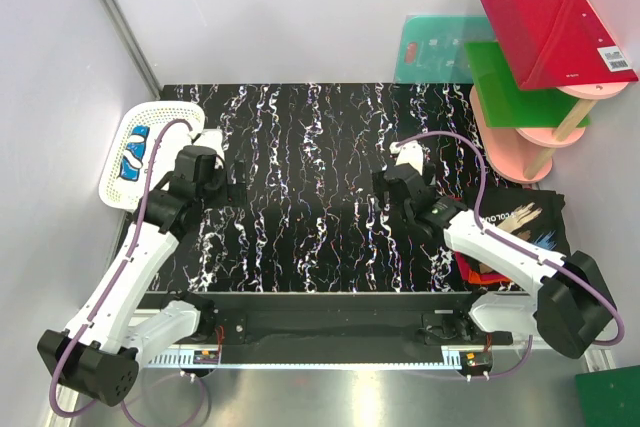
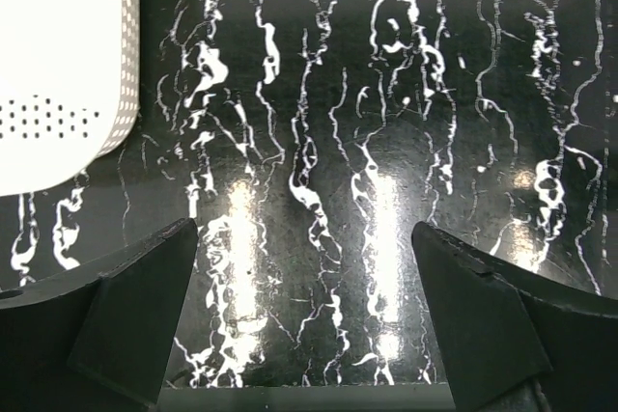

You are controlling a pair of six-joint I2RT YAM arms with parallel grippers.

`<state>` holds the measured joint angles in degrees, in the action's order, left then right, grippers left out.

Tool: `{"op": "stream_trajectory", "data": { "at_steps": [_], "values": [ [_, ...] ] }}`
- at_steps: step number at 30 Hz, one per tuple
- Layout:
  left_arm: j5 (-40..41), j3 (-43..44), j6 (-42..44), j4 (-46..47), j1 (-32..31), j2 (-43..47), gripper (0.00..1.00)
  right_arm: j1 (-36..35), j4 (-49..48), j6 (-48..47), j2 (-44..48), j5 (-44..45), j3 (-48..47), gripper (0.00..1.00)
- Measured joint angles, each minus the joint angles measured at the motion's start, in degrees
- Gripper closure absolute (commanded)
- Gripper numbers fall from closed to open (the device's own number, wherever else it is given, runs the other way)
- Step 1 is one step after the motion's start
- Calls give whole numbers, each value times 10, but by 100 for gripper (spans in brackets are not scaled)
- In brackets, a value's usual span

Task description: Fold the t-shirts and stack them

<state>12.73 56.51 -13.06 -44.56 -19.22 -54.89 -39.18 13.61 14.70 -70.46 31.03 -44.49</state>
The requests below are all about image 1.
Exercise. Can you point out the green plastic sheet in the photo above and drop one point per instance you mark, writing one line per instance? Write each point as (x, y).
(503, 103)

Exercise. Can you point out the red folded t-shirt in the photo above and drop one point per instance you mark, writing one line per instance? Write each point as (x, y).
(476, 273)

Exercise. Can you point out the white perforated plastic basket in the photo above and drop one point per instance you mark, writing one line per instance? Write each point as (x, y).
(148, 140)

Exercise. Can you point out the black marbled table mat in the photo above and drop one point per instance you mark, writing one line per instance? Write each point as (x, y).
(311, 222)

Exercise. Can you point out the red plastic sheet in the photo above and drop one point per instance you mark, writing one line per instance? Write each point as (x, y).
(556, 43)

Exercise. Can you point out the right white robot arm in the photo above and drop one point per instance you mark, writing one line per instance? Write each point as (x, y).
(563, 300)

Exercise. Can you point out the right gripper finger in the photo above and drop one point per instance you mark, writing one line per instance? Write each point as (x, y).
(429, 174)
(383, 205)

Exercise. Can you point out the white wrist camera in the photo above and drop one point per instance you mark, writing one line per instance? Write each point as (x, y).
(213, 139)
(410, 153)

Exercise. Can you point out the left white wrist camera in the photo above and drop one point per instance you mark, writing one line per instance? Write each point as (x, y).
(213, 139)

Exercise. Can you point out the dark green board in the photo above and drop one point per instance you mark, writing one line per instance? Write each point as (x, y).
(610, 398)

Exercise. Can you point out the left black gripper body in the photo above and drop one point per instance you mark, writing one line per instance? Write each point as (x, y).
(233, 186)

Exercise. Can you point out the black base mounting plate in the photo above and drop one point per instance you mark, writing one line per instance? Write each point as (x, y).
(429, 318)

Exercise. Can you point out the white daisy print t-shirt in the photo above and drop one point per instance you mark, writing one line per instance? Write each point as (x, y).
(131, 161)

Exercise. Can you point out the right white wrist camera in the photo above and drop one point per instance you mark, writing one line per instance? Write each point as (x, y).
(410, 153)

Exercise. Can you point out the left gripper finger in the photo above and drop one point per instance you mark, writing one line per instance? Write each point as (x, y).
(237, 193)
(239, 172)

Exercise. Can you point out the pink wooden tiered shelf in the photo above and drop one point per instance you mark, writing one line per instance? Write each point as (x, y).
(524, 155)

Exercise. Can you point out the black folded printed t-shirt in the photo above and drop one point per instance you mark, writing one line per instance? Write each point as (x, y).
(532, 215)

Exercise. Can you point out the teal cutting board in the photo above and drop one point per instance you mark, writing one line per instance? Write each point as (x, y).
(432, 48)

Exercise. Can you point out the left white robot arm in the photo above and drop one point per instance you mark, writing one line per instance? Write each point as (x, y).
(99, 354)

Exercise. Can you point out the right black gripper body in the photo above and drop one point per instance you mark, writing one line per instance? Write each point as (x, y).
(382, 186)

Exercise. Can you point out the aluminium rail frame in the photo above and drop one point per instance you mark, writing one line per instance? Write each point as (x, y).
(346, 354)

